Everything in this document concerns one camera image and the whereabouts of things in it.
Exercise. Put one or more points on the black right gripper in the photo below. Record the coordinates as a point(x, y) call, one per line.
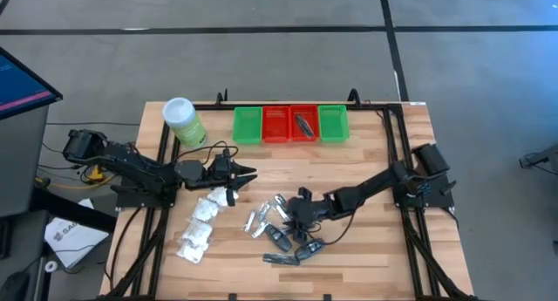
point(304, 192)

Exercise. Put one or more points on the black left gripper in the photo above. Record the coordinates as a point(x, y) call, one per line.
point(231, 183)

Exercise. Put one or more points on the silver nail clipper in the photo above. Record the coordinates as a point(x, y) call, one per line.
point(250, 221)
point(280, 205)
point(260, 230)
point(263, 211)

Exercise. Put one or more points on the white cotton pads bag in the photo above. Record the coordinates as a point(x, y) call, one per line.
point(192, 251)
point(197, 230)
point(220, 196)
point(205, 210)

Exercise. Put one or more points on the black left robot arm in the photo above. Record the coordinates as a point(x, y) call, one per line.
point(131, 161)

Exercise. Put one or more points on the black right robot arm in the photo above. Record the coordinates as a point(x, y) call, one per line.
point(370, 185)

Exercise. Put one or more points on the green plastic basket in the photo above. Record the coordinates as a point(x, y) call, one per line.
point(333, 124)
point(247, 126)

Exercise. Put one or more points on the red plastic basket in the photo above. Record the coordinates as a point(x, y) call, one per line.
point(276, 126)
point(295, 134)

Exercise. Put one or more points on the green disinfecting wipes canister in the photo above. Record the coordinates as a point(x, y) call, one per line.
point(185, 124)

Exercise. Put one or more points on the black desk beam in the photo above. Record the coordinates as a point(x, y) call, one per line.
point(74, 209)

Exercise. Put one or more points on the white printed booklet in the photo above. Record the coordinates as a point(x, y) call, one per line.
point(74, 237)

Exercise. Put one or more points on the white tape roll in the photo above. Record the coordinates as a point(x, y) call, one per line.
point(51, 266)

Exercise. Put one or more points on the black floor stand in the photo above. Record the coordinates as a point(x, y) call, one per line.
point(540, 159)

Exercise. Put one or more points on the monitor with blue screen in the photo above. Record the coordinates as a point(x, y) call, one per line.
point(22, 83)

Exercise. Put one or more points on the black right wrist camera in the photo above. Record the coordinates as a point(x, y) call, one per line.
point(293, 209)

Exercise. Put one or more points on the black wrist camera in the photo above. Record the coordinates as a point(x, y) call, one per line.
point(221, 166)
point(293, 209)

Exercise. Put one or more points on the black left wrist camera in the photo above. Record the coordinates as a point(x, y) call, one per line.
point(221, 166)

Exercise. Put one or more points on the black frame hook clamp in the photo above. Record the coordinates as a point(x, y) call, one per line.
point(223, 98)
point(354, 97)

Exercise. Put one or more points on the black aluminium table frame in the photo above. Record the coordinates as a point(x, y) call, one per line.
point(394, 139)

